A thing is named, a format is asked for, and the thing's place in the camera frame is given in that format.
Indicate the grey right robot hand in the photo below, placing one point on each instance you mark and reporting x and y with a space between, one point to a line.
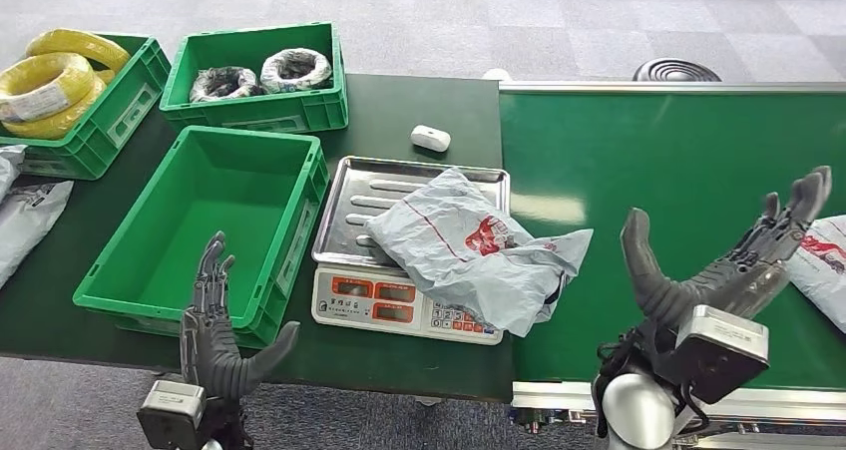
727 282

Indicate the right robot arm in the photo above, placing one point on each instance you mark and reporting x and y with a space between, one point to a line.
638 410

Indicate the white electronic scale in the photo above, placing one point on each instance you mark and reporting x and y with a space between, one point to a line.
370 301

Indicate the stainless steel scale tray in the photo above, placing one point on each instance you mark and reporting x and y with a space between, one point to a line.
370 189

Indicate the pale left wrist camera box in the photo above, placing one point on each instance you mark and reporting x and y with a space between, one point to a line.
172 407

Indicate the green crate with wrapped coils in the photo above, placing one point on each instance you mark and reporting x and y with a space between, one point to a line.
264 113

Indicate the empty green plastic crate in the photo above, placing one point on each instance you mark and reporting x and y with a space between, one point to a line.
218 202

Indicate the green conveyor belt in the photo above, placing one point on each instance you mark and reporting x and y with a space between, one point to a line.
628 156

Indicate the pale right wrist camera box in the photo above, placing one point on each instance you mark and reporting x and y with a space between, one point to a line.
720 351

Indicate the small white rounded device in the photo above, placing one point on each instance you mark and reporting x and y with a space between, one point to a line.
430 137

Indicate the black ribbed round disc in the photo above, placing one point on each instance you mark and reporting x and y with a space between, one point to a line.
675 70

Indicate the green crate with yellow coils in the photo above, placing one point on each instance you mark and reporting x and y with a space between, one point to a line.
125 116

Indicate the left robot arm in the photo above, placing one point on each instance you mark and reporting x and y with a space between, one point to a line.
228 427

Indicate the grey plastic package red print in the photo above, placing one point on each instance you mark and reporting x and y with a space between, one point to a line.
823 282
456 255

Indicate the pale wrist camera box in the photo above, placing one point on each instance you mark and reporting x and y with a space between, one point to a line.
172 407
720 351

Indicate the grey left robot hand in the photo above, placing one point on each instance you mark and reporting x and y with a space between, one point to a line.
211 348

